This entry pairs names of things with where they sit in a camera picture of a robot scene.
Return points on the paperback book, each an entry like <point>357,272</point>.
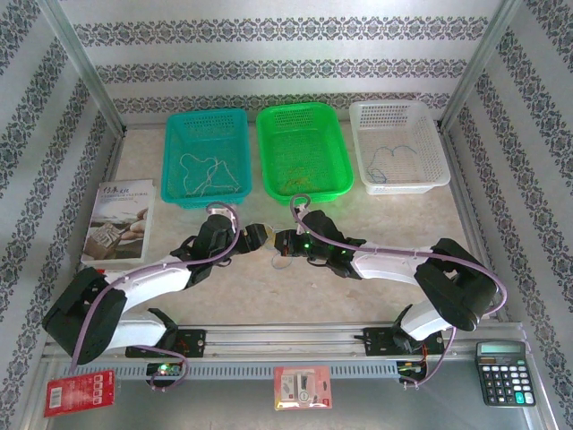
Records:
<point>121,219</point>

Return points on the red packaging card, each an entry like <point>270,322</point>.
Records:
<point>80,394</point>

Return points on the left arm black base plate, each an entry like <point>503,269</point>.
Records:
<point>192,342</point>

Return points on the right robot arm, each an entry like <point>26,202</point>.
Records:
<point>385,264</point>

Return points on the white plastic basket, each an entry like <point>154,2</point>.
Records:
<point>425,134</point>

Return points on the black desk calculator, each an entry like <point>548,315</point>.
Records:
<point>506,376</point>

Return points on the aluminium frame post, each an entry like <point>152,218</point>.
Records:
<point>479,67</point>
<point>86,67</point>

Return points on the aluminium frame side rail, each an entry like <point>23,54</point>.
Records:
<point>465,201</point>
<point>115,152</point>

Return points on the small circuit board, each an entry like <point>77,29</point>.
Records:
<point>163,369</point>
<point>409,367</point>

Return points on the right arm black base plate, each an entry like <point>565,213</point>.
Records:
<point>378,340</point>

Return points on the teal plastic basket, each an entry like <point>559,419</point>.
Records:
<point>210,134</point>

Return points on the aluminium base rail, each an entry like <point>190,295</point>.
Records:
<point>286,338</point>

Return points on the pink flash drive package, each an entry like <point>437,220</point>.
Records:
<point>302,387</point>

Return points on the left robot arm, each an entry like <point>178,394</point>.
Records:
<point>152,280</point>

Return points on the green plastic basket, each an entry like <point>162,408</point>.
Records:
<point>304,143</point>

